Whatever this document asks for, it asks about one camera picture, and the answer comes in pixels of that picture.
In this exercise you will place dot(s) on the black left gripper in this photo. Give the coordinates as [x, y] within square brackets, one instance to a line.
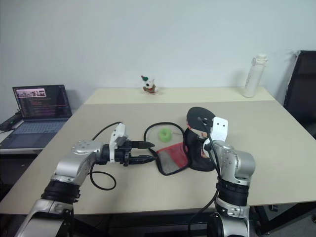
[124, 151]

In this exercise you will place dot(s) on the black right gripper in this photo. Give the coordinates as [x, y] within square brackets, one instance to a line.
[206, 128]

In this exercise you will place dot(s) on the black table tennis paddle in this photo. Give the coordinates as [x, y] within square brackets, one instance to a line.
[195, 116]

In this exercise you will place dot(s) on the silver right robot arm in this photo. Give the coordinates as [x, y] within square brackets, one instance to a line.
[237, 160]

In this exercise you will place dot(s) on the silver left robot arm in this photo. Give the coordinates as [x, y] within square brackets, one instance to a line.
[71, 165]

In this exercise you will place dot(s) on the black red mesh paddle case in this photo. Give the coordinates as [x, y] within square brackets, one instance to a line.
[172, 158]

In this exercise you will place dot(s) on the small plush dog toy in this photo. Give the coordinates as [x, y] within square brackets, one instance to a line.
[149, 86]

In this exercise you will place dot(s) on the white water bottle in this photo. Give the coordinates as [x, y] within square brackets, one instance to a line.
[253, 76]

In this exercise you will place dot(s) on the black office chair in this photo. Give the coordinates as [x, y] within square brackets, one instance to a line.
[302, 93]

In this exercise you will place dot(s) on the black table leg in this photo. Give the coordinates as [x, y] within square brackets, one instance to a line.
[263, 219]

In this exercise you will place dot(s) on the open grey laptop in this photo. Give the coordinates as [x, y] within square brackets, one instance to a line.
[39, 118]

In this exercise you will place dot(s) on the black box with green light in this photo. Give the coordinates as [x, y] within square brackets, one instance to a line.
[11, 122]

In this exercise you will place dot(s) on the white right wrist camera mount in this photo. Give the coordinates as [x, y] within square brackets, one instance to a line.
[219, 128]

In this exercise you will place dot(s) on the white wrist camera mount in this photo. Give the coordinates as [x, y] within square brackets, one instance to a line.
[118, 134]
[219, 128]

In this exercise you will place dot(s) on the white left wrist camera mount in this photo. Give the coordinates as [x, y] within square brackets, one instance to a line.
[118, 134]

